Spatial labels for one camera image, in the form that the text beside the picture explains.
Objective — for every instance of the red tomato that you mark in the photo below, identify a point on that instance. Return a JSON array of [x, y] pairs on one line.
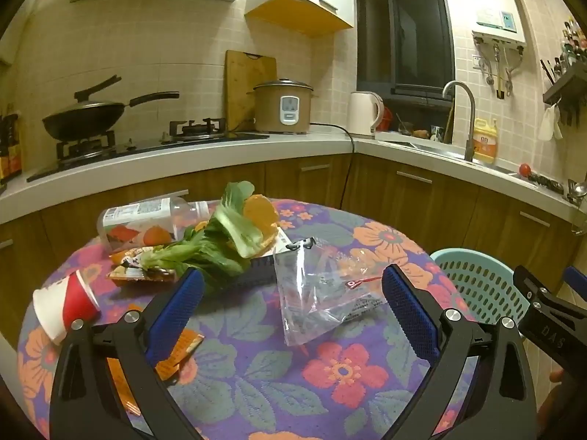
[[525, 169]]

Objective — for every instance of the clear plastic bag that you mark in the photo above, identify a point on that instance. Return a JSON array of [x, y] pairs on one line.
[[316, 298]]

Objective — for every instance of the orange snack packet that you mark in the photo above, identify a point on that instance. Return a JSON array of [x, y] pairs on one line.
[[137, 275]]

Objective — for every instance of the wooden base cabinets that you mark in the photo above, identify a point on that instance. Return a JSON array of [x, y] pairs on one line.
[[412, 201]]

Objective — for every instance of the steel faucet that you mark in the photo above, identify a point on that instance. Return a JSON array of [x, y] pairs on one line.
[[467, 114]]

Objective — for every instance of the beige rice cooker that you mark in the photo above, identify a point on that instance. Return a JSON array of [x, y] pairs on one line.
[[279, 107]]

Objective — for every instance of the green leafy vegetable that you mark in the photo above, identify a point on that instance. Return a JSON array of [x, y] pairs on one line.
[[220, 233]]

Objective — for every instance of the white water heater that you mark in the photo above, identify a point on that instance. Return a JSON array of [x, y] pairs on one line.
[[490, 4]]

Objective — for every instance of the red and white paper cup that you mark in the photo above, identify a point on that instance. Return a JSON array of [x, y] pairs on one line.
[[69, 302]]

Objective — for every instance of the orange peel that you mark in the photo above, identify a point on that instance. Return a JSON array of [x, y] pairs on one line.
[[259, 213]]

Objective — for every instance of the metal utensil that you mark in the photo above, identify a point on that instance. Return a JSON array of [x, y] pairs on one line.
[[577, 191]]

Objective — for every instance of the dark wall rack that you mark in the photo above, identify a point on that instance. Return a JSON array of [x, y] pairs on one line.
[[568, 87]]

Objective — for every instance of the black wok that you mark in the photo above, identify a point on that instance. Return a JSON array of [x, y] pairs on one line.
[[85, 119]]

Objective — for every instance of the person's right hand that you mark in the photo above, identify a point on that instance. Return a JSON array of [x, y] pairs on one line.
[[556, 376]]

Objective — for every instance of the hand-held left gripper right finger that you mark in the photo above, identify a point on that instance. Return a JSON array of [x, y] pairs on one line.
[[408, 311]]

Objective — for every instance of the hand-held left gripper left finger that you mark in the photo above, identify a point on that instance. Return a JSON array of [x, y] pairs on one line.
[[183, 311]]

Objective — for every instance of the dark sauce bottles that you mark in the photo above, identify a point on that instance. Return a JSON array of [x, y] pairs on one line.
[[10, 151]]

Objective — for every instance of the dark window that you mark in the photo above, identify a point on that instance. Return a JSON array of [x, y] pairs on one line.
[[403, 36]]

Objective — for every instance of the water heater pipes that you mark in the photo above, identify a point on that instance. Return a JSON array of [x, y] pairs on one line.
[[497, 68]]

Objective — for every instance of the black gas stove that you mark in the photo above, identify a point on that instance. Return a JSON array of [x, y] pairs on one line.
[[137, 144]]

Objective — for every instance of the black scrubber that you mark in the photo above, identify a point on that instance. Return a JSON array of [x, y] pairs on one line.
[[545, 181]]

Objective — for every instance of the torn orange wrapper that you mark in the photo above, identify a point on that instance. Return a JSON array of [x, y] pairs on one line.
[[179, 353]]

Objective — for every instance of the light blue plastic basket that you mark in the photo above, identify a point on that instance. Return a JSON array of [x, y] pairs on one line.
[[481, 284]]

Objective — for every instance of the yellow oil jug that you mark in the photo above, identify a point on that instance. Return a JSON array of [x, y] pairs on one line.
[[485, 142]]

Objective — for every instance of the white electric kettle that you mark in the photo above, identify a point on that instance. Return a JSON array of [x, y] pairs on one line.
[[362, 114]]

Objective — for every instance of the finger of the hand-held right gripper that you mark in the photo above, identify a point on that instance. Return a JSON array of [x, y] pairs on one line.
[[577, 280], [536, 291]]

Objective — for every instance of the red bowl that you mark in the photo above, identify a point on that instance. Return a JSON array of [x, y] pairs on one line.
[[387, 119]]

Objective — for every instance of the white hanging cloth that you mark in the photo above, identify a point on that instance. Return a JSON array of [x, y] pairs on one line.
[[549, 123]]

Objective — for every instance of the clear plastic bottle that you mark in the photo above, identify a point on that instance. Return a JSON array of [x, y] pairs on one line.
[[137, 220]]

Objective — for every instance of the wooden cutting board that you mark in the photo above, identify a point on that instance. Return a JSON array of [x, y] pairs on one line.
[[243, 87]]

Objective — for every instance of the steel sink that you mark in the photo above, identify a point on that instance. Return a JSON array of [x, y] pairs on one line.
[[435, 149]]

